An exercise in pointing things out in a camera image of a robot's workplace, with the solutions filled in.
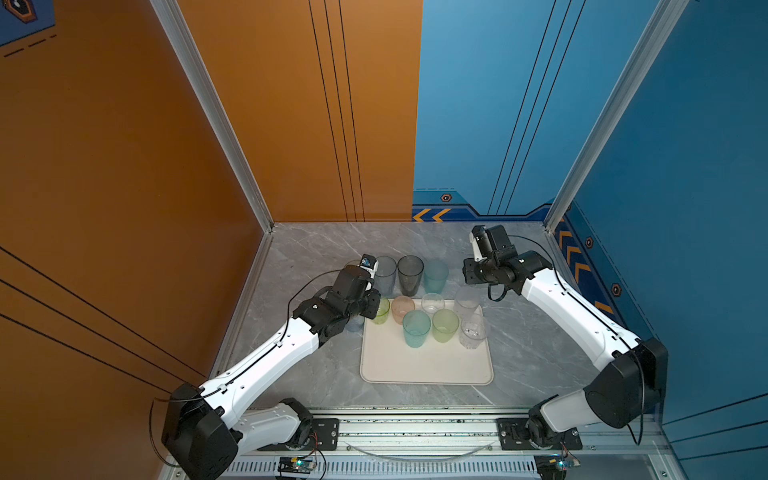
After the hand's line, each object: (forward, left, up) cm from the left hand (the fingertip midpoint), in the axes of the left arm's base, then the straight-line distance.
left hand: (374, 289), depth 80 cm
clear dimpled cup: (+6, -29, -14) cm, 32 cm away
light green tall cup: (-2, -21, -16) cm, 27 cm away
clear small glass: (+4, -17, -14) cm, 23 cm away
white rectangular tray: (-11, -3, -20) cm, 23 cm away
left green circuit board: (-37, +18, -20) cm, 46 cm away
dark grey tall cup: (+16, -11, -12) cm, 23 cm away
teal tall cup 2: (-4, -12, -15) cm, 19 cm away
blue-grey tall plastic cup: (+10, -2, -8) cm, 13 cm away
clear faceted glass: (-3, -29, -16) cm, 34 cm away
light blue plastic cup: (-3, +6, -13) cm, 15 cm away
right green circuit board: (-37, -44, -20) cm, 61 cm away
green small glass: (0, -2, -13) cm, 13 cm away
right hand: (+7, -26, +1) cm, 26 cm away
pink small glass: (+3, -7, -16) cm, 18 cm away
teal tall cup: (+13, -19, -11) cm, 25 cm away
